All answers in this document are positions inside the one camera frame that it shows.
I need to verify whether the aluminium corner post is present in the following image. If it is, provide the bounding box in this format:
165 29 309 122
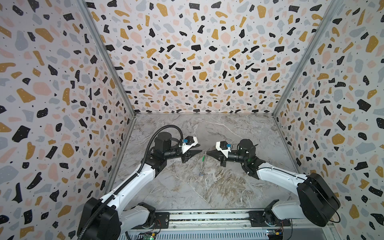
76 0 136 118
273 0 344 120

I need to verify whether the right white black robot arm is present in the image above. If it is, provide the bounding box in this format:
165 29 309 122
206 139 341 227

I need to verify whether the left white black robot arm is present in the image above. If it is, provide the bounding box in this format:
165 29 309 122
77 132 200 240

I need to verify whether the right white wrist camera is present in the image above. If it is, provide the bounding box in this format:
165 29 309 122
216 141 232 158

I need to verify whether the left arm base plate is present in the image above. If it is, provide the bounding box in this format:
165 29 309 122
134 212 170 231

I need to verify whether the electronics board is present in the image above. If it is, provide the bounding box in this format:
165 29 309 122
267 229 284 240
141 232 158 240

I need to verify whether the left black corrugated cable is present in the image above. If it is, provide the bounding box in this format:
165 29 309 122
76 125 184 240

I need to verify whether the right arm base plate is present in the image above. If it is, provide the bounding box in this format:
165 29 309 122
248 210 291 227

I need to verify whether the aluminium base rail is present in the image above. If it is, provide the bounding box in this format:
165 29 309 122
119 209 341 240

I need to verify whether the left aluminium corner post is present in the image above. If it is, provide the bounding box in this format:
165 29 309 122
76 0 136 118

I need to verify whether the left electronics board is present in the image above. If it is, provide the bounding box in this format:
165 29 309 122
141 232 158 240

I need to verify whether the right aluminium corner post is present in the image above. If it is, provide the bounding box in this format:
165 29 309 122
273 0 344 120

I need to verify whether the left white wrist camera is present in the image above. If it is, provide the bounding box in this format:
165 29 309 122
180 136 198 154

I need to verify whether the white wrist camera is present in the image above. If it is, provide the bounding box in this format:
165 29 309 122
216 141 232 158
180 136 198 154

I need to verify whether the right electronics board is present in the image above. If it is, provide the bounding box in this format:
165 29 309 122
267 229 284 240

